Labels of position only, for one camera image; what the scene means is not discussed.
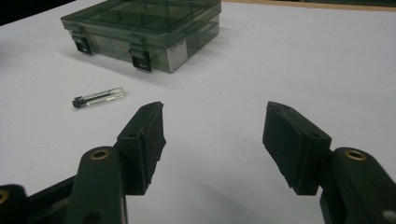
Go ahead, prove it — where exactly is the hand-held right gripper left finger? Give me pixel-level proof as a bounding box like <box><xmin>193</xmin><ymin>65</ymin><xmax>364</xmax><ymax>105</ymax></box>
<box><xmin>64</xmin><ymin>101</ymin><xmax>167</xmax><ymax>224</ymax></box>

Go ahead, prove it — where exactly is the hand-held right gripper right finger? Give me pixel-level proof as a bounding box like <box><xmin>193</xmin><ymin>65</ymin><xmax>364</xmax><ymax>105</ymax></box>
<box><xmin>262</xmin><ymin>101</ymin><xmax>396</xmax><ymax>224</ymax></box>

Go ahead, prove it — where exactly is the clear tube with black cap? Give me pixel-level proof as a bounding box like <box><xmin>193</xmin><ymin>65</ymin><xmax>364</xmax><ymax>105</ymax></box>
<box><xmin>72</xmin><ymin>87</ymin><xmax>125</xmax><ymax>109</ymax></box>

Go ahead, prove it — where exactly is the smoky transparent plastic organizer box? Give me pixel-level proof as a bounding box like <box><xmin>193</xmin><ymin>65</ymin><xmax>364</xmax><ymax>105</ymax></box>
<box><xmin>60</xmin><ymin>0</ymin><xmax>222</xmax><ymax>75</ymax></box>

